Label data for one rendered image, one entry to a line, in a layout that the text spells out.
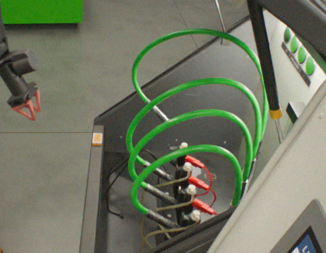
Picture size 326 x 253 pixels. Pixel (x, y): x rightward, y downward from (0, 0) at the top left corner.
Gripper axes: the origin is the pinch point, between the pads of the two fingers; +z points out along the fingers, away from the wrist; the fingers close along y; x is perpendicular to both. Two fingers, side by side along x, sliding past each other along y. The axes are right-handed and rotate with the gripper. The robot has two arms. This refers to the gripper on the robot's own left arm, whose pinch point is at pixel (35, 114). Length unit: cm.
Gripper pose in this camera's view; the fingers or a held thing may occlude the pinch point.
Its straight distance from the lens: 142.9
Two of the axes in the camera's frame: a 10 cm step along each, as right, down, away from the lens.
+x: -9.3, 2.3, 2.9
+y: 1.1, -5.7, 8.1
